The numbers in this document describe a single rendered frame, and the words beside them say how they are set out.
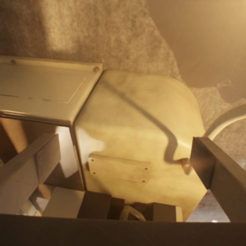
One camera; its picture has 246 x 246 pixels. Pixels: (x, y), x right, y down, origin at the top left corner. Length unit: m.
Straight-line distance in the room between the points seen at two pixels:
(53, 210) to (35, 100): 0.70
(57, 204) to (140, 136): 0.77
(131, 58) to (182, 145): 0.69
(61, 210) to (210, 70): 1.32
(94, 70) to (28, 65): 0.50
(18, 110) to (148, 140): 0.66
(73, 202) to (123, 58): 1.01
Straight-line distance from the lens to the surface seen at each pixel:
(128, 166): 0.93
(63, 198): 1.33
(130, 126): 0.81
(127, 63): 1.26
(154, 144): 0.82
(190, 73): 1.29
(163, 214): 1.27
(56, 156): 0.17
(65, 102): 0.98
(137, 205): 1.30
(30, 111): 0.98
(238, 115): 0.54
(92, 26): 1.25
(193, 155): 0.17
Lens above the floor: 1.16
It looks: 48 degrees down
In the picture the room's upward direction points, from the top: 166 degrees counter-clockwise
